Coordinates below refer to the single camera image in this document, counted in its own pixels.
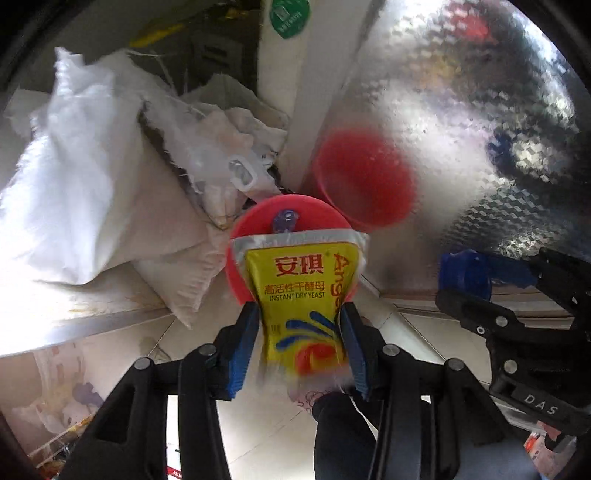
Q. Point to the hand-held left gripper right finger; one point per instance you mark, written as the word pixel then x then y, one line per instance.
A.
pixel 353 355

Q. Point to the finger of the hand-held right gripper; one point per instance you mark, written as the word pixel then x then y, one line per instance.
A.
pixel 466 311
pixel 461 272

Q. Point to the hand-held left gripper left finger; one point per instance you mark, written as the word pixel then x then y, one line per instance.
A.
pixel 242 350

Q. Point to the yellow yeast packet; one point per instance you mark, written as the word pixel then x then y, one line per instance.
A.
pixel 300 295

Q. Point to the red plastic bucket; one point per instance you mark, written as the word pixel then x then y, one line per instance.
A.
pixel 307 210

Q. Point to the person's left pink slipper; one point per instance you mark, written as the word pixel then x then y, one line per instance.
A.
pixel 302 398

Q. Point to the cream woven sack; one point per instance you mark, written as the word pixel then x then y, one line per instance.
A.
pixel 184 277

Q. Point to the stainless steel cabinet door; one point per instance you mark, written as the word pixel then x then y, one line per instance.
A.
pixel 461 138

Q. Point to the printed cabinet covering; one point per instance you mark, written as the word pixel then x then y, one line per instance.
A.
pixel 60 392

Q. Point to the frayed white woven bag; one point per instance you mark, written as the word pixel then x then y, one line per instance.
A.
pixel 184 138

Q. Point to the large white woven sack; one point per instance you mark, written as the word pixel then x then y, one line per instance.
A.
pixel 78 184

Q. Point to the beige woven sack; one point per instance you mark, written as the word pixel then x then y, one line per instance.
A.
pixel 231 90

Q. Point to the dark grey appliance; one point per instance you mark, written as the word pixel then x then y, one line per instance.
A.
pixel 221 50

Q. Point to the green round sticker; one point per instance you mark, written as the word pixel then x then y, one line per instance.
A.
pixel 290 16

